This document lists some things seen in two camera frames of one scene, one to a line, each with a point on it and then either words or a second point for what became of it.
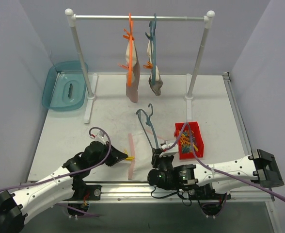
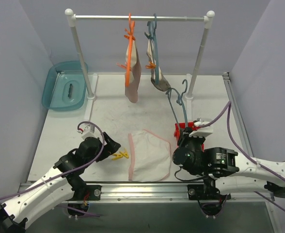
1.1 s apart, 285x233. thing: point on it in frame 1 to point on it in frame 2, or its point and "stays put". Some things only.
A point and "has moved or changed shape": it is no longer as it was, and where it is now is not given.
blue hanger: (149, 123) to (180, 101)
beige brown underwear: (133, 92) stays put
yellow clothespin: (130, 158) has moved or changed shape
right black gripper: (162, 159) to (187, 135)
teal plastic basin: (64, 86) stays put
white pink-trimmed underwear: (139, 156) stays put
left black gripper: (112, 155) to (106, 144)
